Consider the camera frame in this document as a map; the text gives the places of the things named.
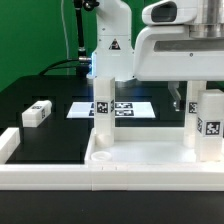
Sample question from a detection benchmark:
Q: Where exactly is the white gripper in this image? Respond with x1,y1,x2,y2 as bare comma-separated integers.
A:
133,25,224,111

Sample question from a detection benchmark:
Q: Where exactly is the white desk top tray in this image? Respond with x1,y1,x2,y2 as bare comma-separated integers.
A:
84,126,224,166

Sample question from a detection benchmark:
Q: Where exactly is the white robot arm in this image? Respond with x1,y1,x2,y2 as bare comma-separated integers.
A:
85,0,224,110

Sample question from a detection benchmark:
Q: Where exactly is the marker tag plate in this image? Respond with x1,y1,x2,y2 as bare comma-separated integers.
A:
67,102,155,119

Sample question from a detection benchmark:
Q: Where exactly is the white U-shaped fence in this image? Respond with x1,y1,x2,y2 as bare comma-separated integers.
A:
0,128,224,191

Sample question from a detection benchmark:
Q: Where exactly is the black cable bundle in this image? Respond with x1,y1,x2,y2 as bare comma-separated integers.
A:
39,56,92,77

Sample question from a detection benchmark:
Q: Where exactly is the black camera pole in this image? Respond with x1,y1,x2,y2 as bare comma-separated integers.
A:
73,0,100,57

